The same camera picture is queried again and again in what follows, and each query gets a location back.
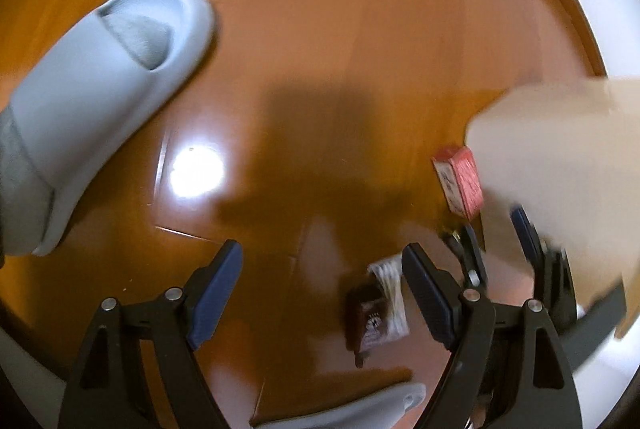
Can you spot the dark brown card sleeve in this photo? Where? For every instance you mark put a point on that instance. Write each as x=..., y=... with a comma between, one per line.
x=368, y=320

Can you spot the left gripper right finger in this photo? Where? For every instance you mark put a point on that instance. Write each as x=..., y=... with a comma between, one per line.
x=511, y=356

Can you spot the grey slipper right foot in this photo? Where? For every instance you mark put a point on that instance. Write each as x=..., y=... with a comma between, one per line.
x=379, y=410

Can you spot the red cigarette box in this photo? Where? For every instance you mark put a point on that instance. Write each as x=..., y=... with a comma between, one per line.
x=458, y=177

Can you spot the grey slipper left foot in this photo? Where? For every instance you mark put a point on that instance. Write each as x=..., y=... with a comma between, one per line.
x=97, y=85

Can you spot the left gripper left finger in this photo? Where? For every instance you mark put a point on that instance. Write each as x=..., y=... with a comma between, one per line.
x=107, y=387

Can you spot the cotton swabs bag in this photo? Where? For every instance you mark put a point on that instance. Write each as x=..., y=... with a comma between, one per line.
x=388, y=274

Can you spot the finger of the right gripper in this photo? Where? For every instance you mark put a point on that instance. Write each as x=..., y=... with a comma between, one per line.
x=553, y=282
x=464, y=245

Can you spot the grey slipper foot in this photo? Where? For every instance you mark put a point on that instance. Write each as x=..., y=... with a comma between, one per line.
x=379, y=410
x=97, y=85

